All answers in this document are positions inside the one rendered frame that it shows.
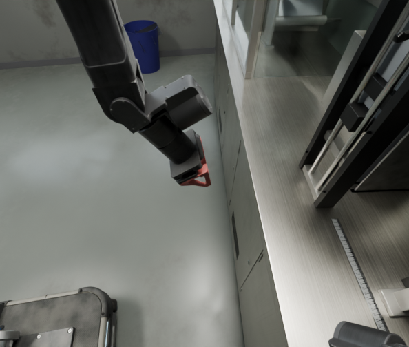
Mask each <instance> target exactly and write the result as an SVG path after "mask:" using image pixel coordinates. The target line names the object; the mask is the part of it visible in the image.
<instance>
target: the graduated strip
mask: <svg viewBox="0 0 409 347"><path fill-rule="evenodd" d="M331 222H332V223H333V226H334V228H335V231H336V233H337V236H338V238H339V241H340V242H341V244H342V247H343V249H344V252H345V254H346V257H347V259H348V261H349V264H350V266H351V269H352V270H353V273H354V275H355V278H356V280H357V283H358V285H359V287H360V289H361V292H362V294H363V296H364V299H365V300H366V303H367V305H368V308H369V310H370V313H371V315H372V317H373V319H374V322H375V325H376V327H377V329H379V330H384V331H387V332H390V331H389V330H388V327H387V325H386V323H385V320H384V318H383V316H382V314H381V311H380V309H379V307H378V305H377V303H376V301H375V298H374V296H373V294H372V291H371V289H370V287H369V285H368V283H367V281H366V278H365V276H364V274H363V272H362V269H361V267H360V265H359V262H358V261H357V258H356V257H355V254H354V252H353V249H352V247H351V245H350V243H349V241H348V238H347V237H346V234H345V232H344V230H343V227H342V225H341V223H340V221H339V218H331Z"/></svg>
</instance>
